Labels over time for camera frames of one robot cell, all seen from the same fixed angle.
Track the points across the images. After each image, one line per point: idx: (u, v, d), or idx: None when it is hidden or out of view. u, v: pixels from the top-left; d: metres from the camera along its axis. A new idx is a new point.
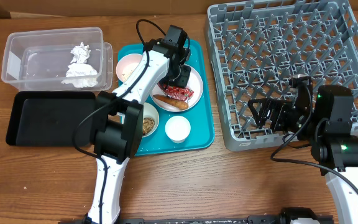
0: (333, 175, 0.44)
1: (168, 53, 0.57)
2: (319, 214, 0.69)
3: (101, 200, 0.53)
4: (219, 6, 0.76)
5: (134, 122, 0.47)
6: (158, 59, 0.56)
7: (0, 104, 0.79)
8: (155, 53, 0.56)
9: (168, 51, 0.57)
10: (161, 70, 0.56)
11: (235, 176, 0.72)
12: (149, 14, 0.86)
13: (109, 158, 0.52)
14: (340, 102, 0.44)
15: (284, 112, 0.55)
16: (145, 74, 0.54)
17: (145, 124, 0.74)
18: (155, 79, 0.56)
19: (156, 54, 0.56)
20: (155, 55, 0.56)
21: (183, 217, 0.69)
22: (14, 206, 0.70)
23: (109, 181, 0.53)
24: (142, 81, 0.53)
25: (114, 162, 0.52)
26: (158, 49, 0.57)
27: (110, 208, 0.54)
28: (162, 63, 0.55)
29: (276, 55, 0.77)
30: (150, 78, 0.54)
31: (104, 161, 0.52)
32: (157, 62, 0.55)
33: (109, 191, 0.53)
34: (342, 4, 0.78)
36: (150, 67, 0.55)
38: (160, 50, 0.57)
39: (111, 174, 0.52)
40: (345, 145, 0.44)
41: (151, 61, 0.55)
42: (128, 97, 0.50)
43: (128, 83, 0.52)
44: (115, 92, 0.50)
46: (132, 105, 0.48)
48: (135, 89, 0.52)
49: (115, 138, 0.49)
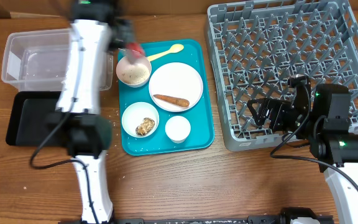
0: (332, 171, 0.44)
1: (100, 19, 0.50)
2: (319, 214, 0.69)
3: (90, 200, 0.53)
4: (219, 6, 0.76)
5: (95, 131, 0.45)
6: (92, 32, 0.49)
7: (0, 104, 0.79)
8: (84, 27, 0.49)
9: (100, 15, 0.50)
10: (101, 45, 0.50)
11: (235, 176, 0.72)
12: (149, 14, 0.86)
13: (84, 156, 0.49)
14: (339, 99, 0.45)
15: (283, 111, 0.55)
16: (85, 61, 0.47)
17: (146, 124, 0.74)
18: (99, 56, 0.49)
19: (84, 32, 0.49)
20: (86, 33, 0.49)
21: (183, 217, 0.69)
22: (14, 206, 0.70)
23: (91, 178, 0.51)
24: (86, 79, 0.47)
25: (92, 158, 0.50)
26: (87, 14, 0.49)
27: (102, 205, 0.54)
28: (99, 37, 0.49)
29: (276, 55, 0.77)
30: (92, 65, 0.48)
31: (80, 162, 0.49)
32: (93, 40, 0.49)
33: (96, 188, 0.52)
34: (342, 5, 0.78)
36: (86, 48, 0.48)
38: (91, 16, 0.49)
39: (92, 171, 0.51)
40: (344, 141, 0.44)
41: (82, 41, 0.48)
42: (78, 105, 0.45)
43: (68, 87, 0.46)
44: (61, 106, 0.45)
46: (86, 116, 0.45)
48: (81, 93, 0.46)
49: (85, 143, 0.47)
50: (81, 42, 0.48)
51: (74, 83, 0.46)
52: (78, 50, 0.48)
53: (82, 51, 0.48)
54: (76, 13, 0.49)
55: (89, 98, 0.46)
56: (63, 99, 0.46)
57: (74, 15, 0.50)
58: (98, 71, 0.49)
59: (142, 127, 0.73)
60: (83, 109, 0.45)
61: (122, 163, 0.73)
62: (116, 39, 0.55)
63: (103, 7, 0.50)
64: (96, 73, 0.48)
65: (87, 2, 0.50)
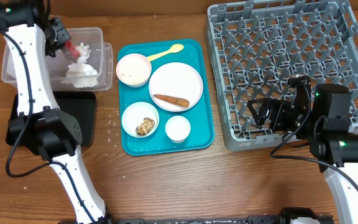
0: (332, 171, 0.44)
1: (29, 21, 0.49)
2: (319, 214, 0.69)
3: (80, 198, 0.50)
4: (219, 6, 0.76)
5: (62, 126, 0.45)
6: (27, 35, 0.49)
7: (0, 104, 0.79)
8: (18, 32, 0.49)
9: (28, 17, 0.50)
10: (40, 45, 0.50)
11: (235, 175, 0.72)
12: (149, 14, 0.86)
13: (61, 156, 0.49)
14: (339, 99, 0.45)
15: (283, 111, 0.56)
16: (30, 63, 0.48)
17: (146, 124, 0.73)
18: (40, 56, 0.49)
19: (22, 33, 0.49)
20: (21, 35, 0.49)
21: (183, 217, 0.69)
22: (14, 206, 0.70)
23: (74, 176, 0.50)
24: (36, 79, 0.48)
25: (68, 157, 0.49)
26: (15, 20, 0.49)
27: (93, 201, 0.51)
28: (33, 37, 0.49)
29: (276, 55, 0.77)
30: (36, 65, 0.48)
31: (58, 162, 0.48)
32: (29, 41, 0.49)
33: (82, 185, 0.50)
34: (342, 4, 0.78)
36: (27, 51, 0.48)
38: (18, 21, 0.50)
39: (73, 168, 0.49)
40: (344, 141, 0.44)
41: (23, 45, 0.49)
42: (37, 105, 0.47)
43: (23, 91, 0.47)
44: (21, 110, 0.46)
46: (46, 113, 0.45)
48: (35, 93, 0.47)
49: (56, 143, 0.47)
50: (20, 48, 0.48)
51: (27, 86, 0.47)
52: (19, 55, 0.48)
53: (23, 55, 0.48)
54: (3, 22, 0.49)
55: (44, 96, 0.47)
56: (20, 105, 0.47)
57: (4, 25, 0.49)
58: (45, 69, 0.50)
59: (142, 127, 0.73)
60: (43, 107, 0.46)
61: (122, 163, 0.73)
62: (51, 40, 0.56)
63: (28, 9, 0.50)
64: (43, 70, 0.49)
65: (10, 10, 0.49)
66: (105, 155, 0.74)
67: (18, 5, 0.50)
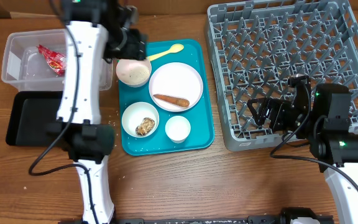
0: (332, 171, 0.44)
1: (94, 20, 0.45)
2: (319, 214, 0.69)
3: (92, 202, 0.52)
4: (219, 6, 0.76)
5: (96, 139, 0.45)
6: (88, 35, 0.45)
7: (0, 104, 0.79)
8: (81, 28, 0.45)
9: (95, 15, 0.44)
10: (99, 48, 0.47)
11: (235, 176, 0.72)
12: (148, 14, 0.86)
13: (87, 160, 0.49)
14: (339, 99, 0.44)
15: (283, 111, 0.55)
16: (82, 69, 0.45)
17: (146, 124, 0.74)
18: (96, 61, 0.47)
19: (82, 31, 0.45)
20: (82, 34, 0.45)
21: (183, 217, 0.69)
22: (14, 206, 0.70)
23: (92, 182, 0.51)
24: (84, 87, 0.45)
25: (94, 163, 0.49)
26: (81, 15, 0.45)
27: (103, 208, 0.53)
28: (94, 41, 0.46)
29: (276, 55, 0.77)
30: (89, 71, 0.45)
31: (82, 166, 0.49)
32: (89, 43, 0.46)
33: (97, 191, 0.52)
34: (342, 4, 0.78)
36: (84, 54, 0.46)
38: (84, 17, 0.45)
39: (94, 175, 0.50)
40: (343, 141, 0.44)
41: (81, 45, 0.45)
42: (78, 116, 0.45)
43: (68, 94, 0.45)
44: (61, 115, 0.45)
46: (86, 127, 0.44)
48: (79, 102, 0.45)
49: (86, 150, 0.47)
50: (78, 48, 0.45)
51: (73, 91, 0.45)
52: (74, 56, 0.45)
53: (79, 57, 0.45)
54: (68, 15, 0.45)
55: (88, 107, 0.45)
56: (61, 108, 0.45)
57: (68, 15, 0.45)
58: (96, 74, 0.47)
59: (142, 127, 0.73)
60: (83, 119, 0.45)
61: (122, 163, 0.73)
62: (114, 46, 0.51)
63: (96, 5, 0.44)
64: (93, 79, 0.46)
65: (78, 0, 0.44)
66: None
67: None
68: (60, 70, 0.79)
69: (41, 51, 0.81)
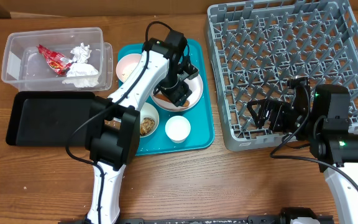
0: (332, 171, 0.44)
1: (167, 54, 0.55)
2: (319, 214, 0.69)
3: (99, 204, 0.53)
4: (219, 6, 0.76)
5: (130, 127, 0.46)
6: (158, 60, 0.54)
7: (0, 104, 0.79)
8: (155, 53, 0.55)
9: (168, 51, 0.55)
10: (161, 71, 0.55)
11: (235, 176, 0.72)
12: (149, 14, 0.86)
13: (105, 165, 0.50)
14: (337, 99, 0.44)
15: (283, 112, 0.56)
16: (143, 78, 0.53)
17: (145, 124, 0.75)
18: (155, 80, 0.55)
19: (156, 56, 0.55)
20: (155, 57, 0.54)
21: (183, 217, 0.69)
22: (14, 206, 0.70)
23: (105, 186, 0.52)
24: (140, 86, 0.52)
25: (111, 169, 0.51)
26: (159, 48, 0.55)
27: (109, 211, 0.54)
28: (161, 65, 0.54)
29: (276, 55, 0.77)
30: (146, 83, 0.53)
31: (100, 168, 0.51)
32: (156, 64, 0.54)
33: (107, 195, 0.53)
34: (342, 4, 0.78)
36: (150, 70, 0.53)
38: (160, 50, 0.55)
39: (109, 180, 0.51)
40: (344, 141, 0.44)
41: (151, 63, 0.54)
42: (126, 102, 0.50)
43: (125, 87, 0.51)
44: (112, 97, 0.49)
46: (129, 110, 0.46)
48: (132, 94, 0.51)
49: (113, 144, 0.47)
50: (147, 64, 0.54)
51: (130, 86, 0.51)
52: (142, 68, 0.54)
53: (145, 69, 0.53)
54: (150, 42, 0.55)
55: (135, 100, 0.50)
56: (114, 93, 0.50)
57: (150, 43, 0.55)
58: (148, 91, 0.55)
59: (142, 127, 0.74)
60: (129, 106, 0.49)
61: None
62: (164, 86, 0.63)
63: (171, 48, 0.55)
64: (146, 91, 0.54)
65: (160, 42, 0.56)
66: None
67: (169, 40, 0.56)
68: (60, 69, 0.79)
69: (41, 51, 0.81)
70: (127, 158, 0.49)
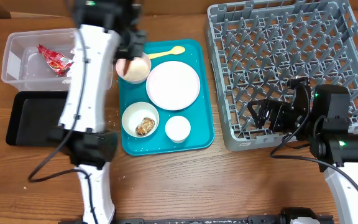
0: (332, 171, 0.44)
1: (107, 25, 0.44)
2: (319, 214, 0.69)
3: (92, 205, 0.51)
4: (219, 6, 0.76)
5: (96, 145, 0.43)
6: (96, 42, 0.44)
7: (0, 104, 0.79)
8: (91, 32, 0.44)
9: (108, 18, 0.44)
10: (107, 55, 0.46)
11: (235, 176, 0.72)
12: (149, 14, 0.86)
13: (87, 166, 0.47)
14: (337, 99, 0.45)
15: (283, 112, 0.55)
16: (88, 74, 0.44)
17: (146, 124, 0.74)
18: (103, 69, 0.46)
19: (94, 37, 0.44)
20: (92, 40, 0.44)
21: (183, 217, 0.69)
22: (14, 206, 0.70)
23: (94, 187, 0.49)
24: (89, 96, 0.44)
25: (95, 169, 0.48)
26: (94, 13, 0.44)
27: (103, 210, 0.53)
28: (104, 47, 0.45)
29: (276, 55, 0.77)
30: (95, 78, 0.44)
31: (83, 171, 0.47)
32: (97, 50, 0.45)
33: (97, 194, 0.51)
34: (342, 4, 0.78)
36: (92, 61, 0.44)
38: (98, 15, 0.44)
39: (95, 180, 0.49)
40: (343, 141, 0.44)
41: (90, 51, 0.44)
42: (81, 124, 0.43)
43: (72, 102, 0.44)
44: (63, 122, 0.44)
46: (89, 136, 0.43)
48: (83, 110, 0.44)
49: (87, 152, 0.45)
50: (86, 53, 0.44)
51: (76, 98, 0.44)
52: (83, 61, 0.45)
53: (86, 63, 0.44)
54: (81, 11, 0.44)
55: (91, 117, 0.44)
56: (64, 115, 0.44)
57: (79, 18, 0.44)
58: (102, 83, 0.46)
59: (142, 127, 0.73)
60: (86, 128, 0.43)
61: (122, 163, 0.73)
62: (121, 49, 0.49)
63: (111, 7, 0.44)
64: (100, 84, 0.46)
65: (92, 2, 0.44)
66: None
67: None
68: (60, 69, 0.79)
69: (41, 51, 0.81)
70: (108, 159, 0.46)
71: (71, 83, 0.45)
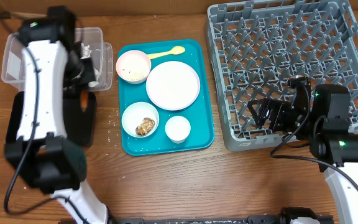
0: (332, 171, 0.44)
1: (52, 38, 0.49)
2: (319, 214, 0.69)
3: (83, 217, 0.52)
4: (219, 6, 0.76)
5: (63, 155, 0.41)
6: (46, 52, 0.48)
7: (0, 104, 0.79)
8: (38, 46, 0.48)
9: (51, 37, 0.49)
10: (58, 65, 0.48)
11: (235, 176, 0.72)
12: (148, 14, 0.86)
13: (63, 190, 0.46)
14: (337, 99, 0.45)
15: (283, 111, 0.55)
16: (41, 83, 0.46)
17: (146, 124, 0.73)
18: (56, 75, 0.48)
19: (42, 50, 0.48)
20: (43, 53, 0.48)
21: (183, 217, 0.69)
22: (14, 206, 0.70)
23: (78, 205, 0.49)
24: (45, 101, 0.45)
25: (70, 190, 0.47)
26: (40, 35, 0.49)
27: (96, 218, 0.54)
28: (53, 57, 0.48)
29: (276, 55, 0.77)
30: (50, 85, 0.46)
31: (60, 195, 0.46)
32: (47, 59, 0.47)
33: (84, 208, 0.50)
34: (342, 5, 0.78)
36: (43, 70, 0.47)
38: (42, 36, 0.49)
39: (76, 199, 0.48)
40: (344, 141, 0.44)
41: (40, 62, 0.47)
42: (40, 130, 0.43)
43: (28, 112, 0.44)
44: (22, 134, 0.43)
46: (50, 140, 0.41)
48: (41, 116, 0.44)
49: (54, 168, 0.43)
50: (36, 65, 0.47)
51: (33, 107, 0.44)
52: (34, 72, 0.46)
53: (38, 73, 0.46)
54: (27, 36, 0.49)
55: (50, 121, 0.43)
56: (22, 127, 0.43)
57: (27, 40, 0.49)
58: (58, 89, 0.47)
59: (142, 127, 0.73)
60: (46, 132, 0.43)
61: (122, 163, 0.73)
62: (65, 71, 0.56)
63: (53, 27, 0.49)
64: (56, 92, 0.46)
65: (36, 25, 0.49)
66: (105, 155, 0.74)
67: (45, 22, 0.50)
68: None
69: None
70: (79, 177, 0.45)
71: (26, 96, 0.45)
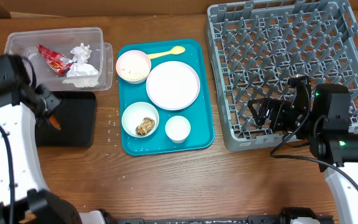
0: (332, 171, 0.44)
1: (14, 100, 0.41)
2: (319, 214, 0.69)
3: None
4: (219, 6, 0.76)
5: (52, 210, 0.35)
6: (12, 116, 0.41)
7: None
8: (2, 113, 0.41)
9: (12, 98, 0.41)
10: (27, 124, 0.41)
11: (235, 175, 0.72)
12: (148, 14, 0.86)
13: None
14: (337, 99, 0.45)
15: (283, 111, 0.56)
16: (13, 147, 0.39)
17: (146, 124, 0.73)
18: (28, 140, 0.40)
19: (7, 113, 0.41)
20: (7, 116, 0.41)
21: (183, 217, 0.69)
22: None
23: None
24: (21, 160, 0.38)
25: None
26: None
27: None
28: (20, 117, 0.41)
29: (276, 55, 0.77)
30: (23, 146, 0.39)
31: None
32: (13, 121, 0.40)
33: None
34: (342, 4, 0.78)
36: (12, 134, 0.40)
38: (2, 103, 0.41)
39: None
40: (344, 140, 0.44)
41: (7, 126, 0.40)
42: (21, 191, 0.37)
43: (4, 178, 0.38)
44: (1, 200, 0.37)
46: (31, 199, 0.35)
48: (20, 177, 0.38)
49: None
50: (4, 129, 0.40)
51: (9, 173, 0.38)
52: (2, 137, 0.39)
53: (7, 137, 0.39)
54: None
55: (29, 181, 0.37)
56: (0, 194, 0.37)
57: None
58: (33, 154, 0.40)
59: (142, 127, 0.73)
60: (28, 190, 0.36)
61: (122, 163, 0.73)
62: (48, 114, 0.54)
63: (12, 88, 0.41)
64: (30, 152, 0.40)
65: None
66: (105, 155, 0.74)
67: (0, 86, 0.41)
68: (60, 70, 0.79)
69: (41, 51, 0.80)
70: None
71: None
